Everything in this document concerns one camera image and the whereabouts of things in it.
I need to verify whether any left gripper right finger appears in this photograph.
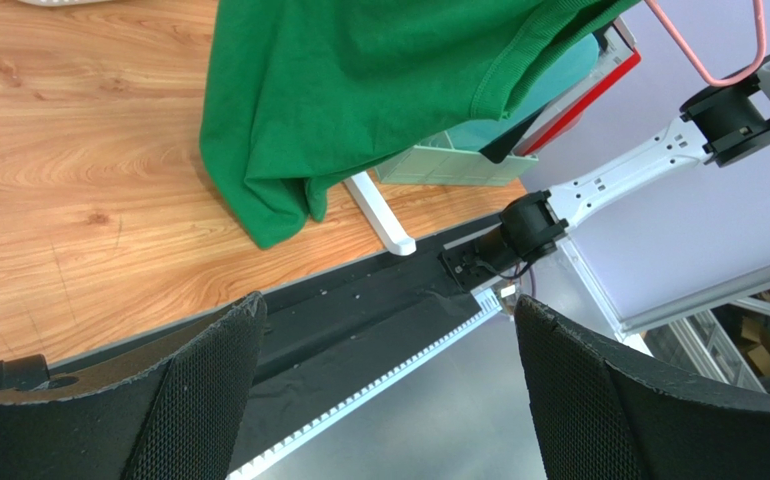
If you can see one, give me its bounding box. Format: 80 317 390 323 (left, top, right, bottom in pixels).
514 295 770 479

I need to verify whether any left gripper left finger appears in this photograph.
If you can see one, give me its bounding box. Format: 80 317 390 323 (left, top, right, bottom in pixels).
0 293 266 479

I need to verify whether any green tank top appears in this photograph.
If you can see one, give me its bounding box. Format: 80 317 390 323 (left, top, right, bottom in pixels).
199 0 630 249

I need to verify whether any pink wire hanger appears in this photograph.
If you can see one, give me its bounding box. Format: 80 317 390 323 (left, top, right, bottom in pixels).
645 0 768 87

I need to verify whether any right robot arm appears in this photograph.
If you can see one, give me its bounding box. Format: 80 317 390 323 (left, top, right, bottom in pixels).
440 55 770 292

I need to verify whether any white clothes rack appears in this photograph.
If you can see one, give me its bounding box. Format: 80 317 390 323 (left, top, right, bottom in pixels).
344 172 417 256

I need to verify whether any green plastic crate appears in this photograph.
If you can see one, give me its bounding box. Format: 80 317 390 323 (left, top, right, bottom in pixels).
374 132 539 187

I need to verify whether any teal cutting mat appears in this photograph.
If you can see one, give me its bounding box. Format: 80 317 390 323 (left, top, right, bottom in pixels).
447 34 600 151

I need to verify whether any white perforated plastic basket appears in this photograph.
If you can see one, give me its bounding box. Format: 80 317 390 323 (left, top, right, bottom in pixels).
18 0 111 8

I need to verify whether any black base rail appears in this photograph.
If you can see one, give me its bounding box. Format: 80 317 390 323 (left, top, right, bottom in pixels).
222 215 498 475

